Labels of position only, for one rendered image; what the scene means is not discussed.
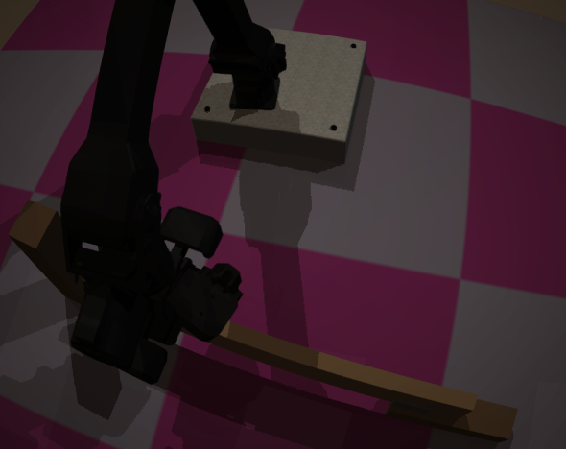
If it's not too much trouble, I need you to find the long wooden rail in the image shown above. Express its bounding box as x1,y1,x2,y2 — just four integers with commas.
207,321,478,418

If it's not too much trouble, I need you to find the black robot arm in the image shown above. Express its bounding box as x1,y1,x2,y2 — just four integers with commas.
60,0,287,370

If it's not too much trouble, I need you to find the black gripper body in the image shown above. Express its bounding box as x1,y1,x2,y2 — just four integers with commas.
118,207,224,385

